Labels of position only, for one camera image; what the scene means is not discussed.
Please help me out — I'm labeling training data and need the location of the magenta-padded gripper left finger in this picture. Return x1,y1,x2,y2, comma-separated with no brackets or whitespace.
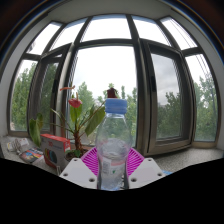
59,147,101,190

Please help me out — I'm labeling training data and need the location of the small green leafy plant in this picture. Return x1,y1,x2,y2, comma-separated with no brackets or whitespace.
28,112,45,148

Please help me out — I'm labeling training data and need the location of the colourful flat book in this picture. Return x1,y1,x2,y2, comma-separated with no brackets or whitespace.
19,148,45,165

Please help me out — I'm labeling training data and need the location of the red-flowered plant in white pot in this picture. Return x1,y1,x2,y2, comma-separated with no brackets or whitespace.
49,85,118,163

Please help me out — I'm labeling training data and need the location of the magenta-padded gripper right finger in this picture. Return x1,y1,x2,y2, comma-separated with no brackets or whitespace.
124,148,167,190

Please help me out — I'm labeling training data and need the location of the red white box with rings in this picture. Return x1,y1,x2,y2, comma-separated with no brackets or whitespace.
40,133,72,173

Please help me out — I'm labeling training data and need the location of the dark-framed bay window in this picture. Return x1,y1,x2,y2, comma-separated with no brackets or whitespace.
6,13,223,158

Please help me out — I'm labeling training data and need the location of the clear blue-capped water bottle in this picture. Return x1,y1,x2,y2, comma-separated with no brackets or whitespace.
95,98,134,192

